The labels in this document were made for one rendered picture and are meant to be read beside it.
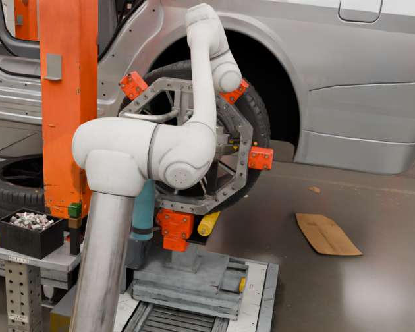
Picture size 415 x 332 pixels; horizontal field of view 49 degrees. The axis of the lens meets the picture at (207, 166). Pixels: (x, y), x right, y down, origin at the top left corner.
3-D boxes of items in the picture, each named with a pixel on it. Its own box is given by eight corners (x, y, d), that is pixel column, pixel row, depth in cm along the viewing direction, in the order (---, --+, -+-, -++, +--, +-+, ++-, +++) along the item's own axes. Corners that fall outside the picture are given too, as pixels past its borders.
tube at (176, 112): (181, 117, 181) (182, 90, 178) (166, 128, 163) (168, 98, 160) (138, 112, 184) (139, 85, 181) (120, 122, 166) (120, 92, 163)
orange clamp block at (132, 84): (150, 88, 187) (136, 70, 187) (143, 91, 180) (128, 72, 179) (138, 99, 190) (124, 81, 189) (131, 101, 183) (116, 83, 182)
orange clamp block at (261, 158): (249, 162, 188) (271, 165, 186) (247, 167, 181) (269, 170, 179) (251, 145, 186) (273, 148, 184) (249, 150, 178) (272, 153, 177)
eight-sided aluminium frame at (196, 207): (243, 216, 194) (258, 87, 177) (240, 222, 188) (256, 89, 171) (121, 195, 204) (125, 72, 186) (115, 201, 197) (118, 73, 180)
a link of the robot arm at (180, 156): (220, 119, 110) (165, 111, 112) (207, 156, 95) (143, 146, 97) (215, 166, 117) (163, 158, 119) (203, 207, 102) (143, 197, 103)
